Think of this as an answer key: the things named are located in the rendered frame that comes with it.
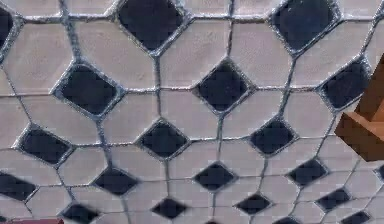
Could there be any brown wooden furniture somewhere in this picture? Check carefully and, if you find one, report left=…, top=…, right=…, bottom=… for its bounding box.
left=334, top=52, right=384, bottom=163

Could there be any dark red flat object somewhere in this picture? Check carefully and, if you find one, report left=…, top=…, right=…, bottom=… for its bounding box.
left=4, top=218, right=65, bottom=224

